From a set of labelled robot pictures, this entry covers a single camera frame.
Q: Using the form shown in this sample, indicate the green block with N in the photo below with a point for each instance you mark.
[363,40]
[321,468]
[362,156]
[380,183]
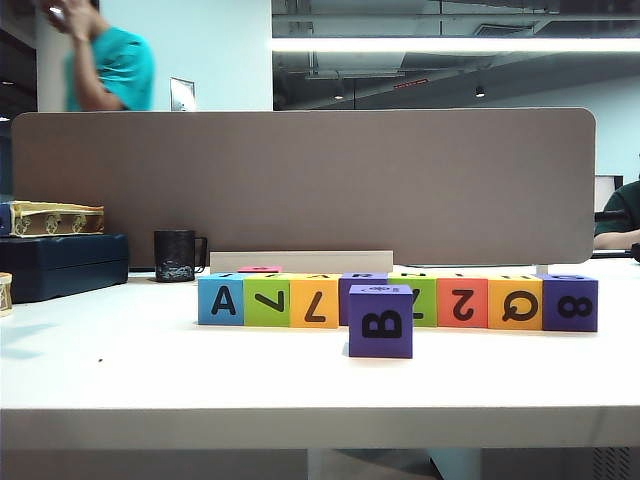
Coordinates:
[426,300]

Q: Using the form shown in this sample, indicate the wooden block box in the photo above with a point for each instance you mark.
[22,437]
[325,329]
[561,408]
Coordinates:
[4,295]

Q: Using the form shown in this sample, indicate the purple block with eight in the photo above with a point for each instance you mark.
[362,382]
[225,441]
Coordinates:
[570,302]

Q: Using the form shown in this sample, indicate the white computer monitor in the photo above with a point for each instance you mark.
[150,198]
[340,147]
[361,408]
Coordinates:
[605,192]

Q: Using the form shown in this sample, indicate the person in teal shirt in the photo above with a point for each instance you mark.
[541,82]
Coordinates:
[125,70]

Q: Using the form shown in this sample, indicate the blue block with fish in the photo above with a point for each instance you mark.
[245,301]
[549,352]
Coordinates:
[220,300]

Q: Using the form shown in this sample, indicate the person in dark green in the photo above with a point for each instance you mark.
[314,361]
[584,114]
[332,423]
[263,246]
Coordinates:
[620,210]

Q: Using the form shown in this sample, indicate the yellow block with Q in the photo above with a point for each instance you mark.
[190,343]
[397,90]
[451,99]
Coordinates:
[516,302]

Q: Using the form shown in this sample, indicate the black mug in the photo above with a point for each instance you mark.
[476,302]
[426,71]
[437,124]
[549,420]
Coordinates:
[172,255]

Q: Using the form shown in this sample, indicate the yellow block with seven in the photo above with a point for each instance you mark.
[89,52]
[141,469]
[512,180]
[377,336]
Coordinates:
[314,302]

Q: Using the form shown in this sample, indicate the dark blue box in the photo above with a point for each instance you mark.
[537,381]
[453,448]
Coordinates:
[65,265]

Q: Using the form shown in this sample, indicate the purple block with giraffe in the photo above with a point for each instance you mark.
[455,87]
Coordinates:
[344,305]

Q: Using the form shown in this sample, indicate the red letter block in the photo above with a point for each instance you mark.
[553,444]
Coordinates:
[260,269]

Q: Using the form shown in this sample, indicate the red ceiling sign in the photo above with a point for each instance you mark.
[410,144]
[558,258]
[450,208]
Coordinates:
[410,83]

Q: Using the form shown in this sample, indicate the purple block with orange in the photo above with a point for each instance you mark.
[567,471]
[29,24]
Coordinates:
[381,322]

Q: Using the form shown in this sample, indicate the white divider foot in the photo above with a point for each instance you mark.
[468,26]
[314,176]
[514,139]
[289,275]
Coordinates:
[542,270]

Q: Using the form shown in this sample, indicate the paper wall sign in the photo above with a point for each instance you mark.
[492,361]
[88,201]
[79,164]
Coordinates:
[181,95]

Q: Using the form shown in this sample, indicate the cream patterned box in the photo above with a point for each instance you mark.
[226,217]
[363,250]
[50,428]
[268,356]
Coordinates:
[55,220]

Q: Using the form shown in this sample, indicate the brown desk divider panel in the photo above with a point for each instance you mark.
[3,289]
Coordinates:
[350,185]

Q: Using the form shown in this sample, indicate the white ceiling light strip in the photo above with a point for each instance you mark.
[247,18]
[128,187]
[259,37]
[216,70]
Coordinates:
[450,44]

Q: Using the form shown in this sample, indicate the orange block with two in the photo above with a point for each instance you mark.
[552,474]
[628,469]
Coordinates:
[462,302]

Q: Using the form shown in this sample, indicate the small blue box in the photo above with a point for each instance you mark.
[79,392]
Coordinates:
[4,220]

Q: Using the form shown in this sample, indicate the green block with duck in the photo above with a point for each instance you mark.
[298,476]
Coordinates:
[267,302]

